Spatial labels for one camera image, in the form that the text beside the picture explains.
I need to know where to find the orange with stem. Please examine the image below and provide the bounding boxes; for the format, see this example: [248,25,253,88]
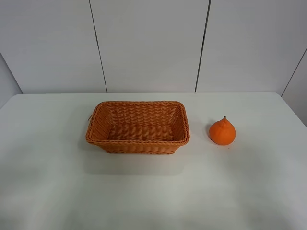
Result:
[209,116,236,146]

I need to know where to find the orange wicker basket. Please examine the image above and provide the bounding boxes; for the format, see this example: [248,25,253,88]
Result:
[85,101,190,154]

